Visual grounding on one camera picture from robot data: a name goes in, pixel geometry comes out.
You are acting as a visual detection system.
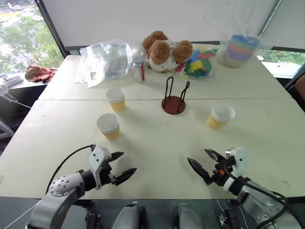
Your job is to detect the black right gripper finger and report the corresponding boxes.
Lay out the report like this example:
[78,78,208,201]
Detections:
[203,148,226,163]
[186,157,212,185]

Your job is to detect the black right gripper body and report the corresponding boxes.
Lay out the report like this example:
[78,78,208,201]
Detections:
[209,156,237,188]

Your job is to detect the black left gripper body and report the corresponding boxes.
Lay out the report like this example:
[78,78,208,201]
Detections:
[98,161,114,188]

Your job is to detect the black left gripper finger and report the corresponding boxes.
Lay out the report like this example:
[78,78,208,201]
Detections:
[112,167,138,187]
[110,151,125,164]

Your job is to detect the yellow white paper cup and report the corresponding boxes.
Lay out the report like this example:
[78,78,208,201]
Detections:
[105,87,126,113]
[206,103,236,131]
[96,113,121,141]

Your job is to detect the dark rounded robot leg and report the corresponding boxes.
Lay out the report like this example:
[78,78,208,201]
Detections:
[111,201,147,229]
[172,203,206,229]

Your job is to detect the silver can with red stripe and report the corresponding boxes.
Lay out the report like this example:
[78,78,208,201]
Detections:
[132,59,147,83]

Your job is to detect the colourful toy in plastic wrap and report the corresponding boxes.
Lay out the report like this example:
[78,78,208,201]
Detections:
[174,46,220,79]

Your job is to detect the dark chair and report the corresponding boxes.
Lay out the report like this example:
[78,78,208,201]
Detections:
[284,68,305,112]

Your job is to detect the stack of pastel bowls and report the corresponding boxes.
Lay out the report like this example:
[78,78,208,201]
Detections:
[222,34,261,69]

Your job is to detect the brown white plush toy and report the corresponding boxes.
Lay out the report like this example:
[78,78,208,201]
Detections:
[142,30,194,73]

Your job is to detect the reddish brown cloth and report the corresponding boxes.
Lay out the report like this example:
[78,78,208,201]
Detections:
[24,64,58,84]

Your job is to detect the large clear plastic bag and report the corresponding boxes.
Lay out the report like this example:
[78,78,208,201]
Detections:
[204,4,273,70]

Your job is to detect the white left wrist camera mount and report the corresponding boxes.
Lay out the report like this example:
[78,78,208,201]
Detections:
[88,145,112,190]

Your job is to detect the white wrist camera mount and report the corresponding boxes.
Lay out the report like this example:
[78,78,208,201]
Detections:
[88,145,112,190]
[224,146,249,177]

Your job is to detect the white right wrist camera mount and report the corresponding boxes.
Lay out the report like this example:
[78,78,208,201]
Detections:
[224,146,249,177]

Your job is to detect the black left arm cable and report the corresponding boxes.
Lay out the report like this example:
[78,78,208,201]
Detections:
[45,144,96,196]

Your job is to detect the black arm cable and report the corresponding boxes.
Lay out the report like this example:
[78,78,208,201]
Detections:
[225,164,290,229]
[45,144,96,196]

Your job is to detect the brown cup holder stand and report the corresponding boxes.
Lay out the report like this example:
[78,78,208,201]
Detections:
[161,76,191,115]

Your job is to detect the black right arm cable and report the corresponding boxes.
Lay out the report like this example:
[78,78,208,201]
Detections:
[225,164,290,229]

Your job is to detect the thin white cable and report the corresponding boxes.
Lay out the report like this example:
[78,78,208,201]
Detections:
[4,202,41,229]

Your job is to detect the black window frame post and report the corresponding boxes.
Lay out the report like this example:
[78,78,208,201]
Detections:
[34,0,67,58]

